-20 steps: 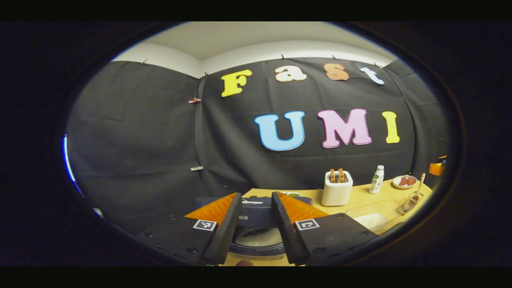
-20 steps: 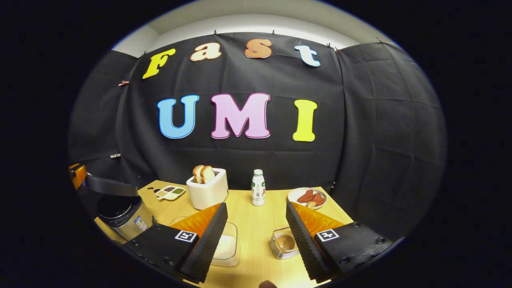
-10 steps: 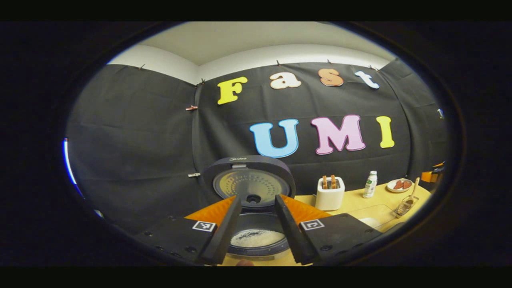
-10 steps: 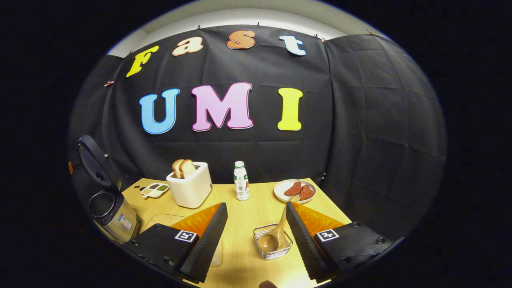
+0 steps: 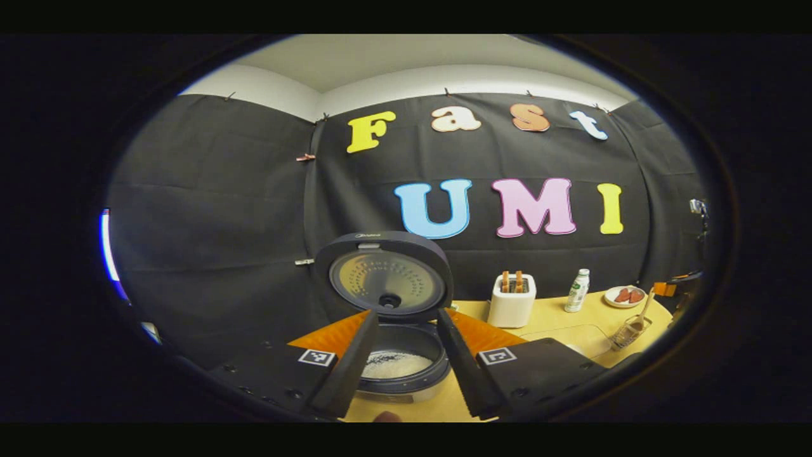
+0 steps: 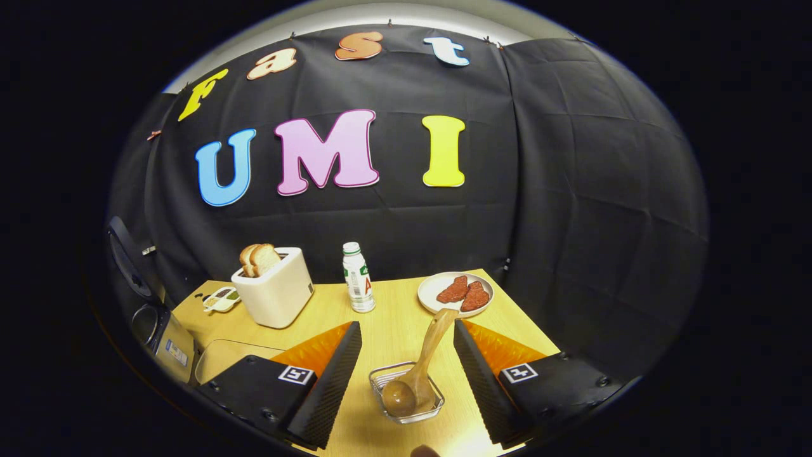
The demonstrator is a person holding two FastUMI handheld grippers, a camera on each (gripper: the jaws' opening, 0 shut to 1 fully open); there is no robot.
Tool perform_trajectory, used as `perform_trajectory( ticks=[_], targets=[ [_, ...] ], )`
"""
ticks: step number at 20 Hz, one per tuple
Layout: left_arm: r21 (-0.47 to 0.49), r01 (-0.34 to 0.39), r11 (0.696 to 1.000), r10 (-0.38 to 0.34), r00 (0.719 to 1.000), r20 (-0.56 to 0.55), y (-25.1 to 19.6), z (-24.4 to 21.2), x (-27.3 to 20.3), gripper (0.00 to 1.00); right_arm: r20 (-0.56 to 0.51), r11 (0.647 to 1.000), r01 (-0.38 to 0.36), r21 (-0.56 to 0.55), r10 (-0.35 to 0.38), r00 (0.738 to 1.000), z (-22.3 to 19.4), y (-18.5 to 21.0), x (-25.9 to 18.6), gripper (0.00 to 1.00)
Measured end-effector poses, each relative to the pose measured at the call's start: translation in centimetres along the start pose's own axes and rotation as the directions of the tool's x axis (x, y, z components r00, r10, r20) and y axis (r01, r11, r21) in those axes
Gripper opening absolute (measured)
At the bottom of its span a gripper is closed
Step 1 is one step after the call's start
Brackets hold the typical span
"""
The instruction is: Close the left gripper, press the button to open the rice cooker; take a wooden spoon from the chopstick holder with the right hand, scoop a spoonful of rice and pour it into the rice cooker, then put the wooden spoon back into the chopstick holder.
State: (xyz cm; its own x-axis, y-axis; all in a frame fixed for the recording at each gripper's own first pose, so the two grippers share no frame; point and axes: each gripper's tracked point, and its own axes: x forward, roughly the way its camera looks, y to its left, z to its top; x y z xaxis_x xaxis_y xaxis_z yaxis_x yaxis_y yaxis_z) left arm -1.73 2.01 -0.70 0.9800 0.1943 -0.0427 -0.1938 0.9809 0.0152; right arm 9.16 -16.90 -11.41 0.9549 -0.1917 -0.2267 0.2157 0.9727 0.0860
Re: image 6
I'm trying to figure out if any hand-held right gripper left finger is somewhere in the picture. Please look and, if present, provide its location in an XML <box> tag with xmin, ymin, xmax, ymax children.
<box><xmin>197</xmin><ymin>321</ymin><xmax>363</xmax><ymax>451</ymax></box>

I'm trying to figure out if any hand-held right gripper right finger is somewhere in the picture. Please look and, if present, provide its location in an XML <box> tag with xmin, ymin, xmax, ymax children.
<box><xmin>452</xmin><ymin>319</ymin><xmax>632</xmax><ymax>448</ymax></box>

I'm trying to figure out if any metal wire chopstick holder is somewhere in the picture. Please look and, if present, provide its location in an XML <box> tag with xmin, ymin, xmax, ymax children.
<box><xmin>369</xmin><ymin>361</ymin><xmax>445</xmax><ymax>425</ymax></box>

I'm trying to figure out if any wooden spoon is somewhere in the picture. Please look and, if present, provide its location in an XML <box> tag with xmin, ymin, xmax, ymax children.
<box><xmin>381</xmin><ymin>308</ymin><xmax>459</xmax><ymax>418</ymax></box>

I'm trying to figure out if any dark rice cooker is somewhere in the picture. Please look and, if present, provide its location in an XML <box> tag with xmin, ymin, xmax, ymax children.
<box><xmin>107</xmin><ymin>216</ymin><xmax>199</xmax><ymax>385</ymax></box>

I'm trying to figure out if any white toaster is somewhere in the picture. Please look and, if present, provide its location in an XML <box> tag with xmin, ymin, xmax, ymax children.
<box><xmin>231</xmin><ymin>247</ymin><xmax>315</xmax><ymax>329</ymax></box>

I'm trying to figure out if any clear plastic box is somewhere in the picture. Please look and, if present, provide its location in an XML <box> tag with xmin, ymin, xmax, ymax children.
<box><xmin>195</xmin><ymin>339</ymin><xmax>286</xmax><ymax>385</ymax></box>

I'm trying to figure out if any white bottle green label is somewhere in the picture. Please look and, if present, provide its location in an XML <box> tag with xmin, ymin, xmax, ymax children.
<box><xmin>343</xmin><ymin>242</ymin><xmax>376</xmax><ymax>314</ymax></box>

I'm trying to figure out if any white plate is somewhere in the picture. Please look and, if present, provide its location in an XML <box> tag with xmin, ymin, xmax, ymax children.
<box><xmin>417</xmin><ymin>272</ymin><xmax>495</xmax><ymax>317</ymax></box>

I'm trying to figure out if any white divided grain dish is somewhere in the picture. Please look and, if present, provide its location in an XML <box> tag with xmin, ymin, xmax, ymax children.
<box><xmin>202</xmin><ymin>286</ymin><xmax>242</xmax><ymax>314</ymax></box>

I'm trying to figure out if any toast bread slice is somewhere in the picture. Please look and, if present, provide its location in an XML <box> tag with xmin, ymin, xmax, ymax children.
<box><xmin>249</xmin><ymin>243</ymin><xmax>282</xmax><ymax>277</ymax></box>
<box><xmin>239</xmin><ymin>244</ymin><xmax>261</xmax><ymax>278</ymax></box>

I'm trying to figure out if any black backdrop cloth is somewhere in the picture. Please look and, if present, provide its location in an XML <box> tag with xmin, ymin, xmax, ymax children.
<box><xmin>107</xmin><ymin>24</ymin><xmax>709</xmax><ymax>381</ymax></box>

